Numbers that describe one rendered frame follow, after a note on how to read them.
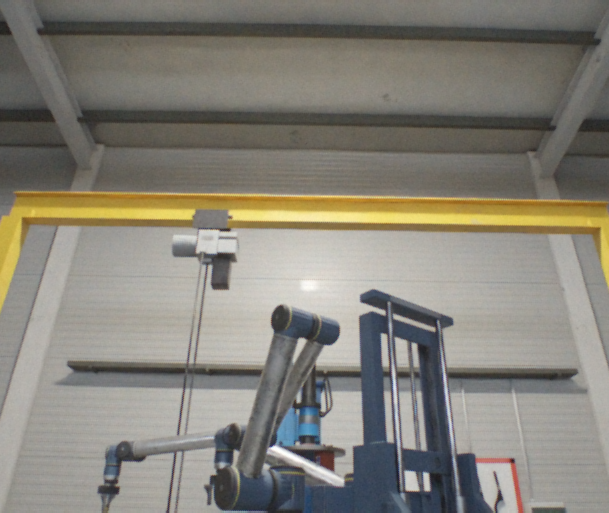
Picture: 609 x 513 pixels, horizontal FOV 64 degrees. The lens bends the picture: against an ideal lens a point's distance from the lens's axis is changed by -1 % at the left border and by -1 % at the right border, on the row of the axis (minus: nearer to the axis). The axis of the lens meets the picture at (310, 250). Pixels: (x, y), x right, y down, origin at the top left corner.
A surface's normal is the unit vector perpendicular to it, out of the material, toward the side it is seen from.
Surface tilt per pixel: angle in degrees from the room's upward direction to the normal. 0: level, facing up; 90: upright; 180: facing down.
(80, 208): 90
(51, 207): 90
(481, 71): 173
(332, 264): 90
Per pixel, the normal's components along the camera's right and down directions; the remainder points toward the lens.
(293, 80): -0.01, 0.81
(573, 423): 0.01, -0.49
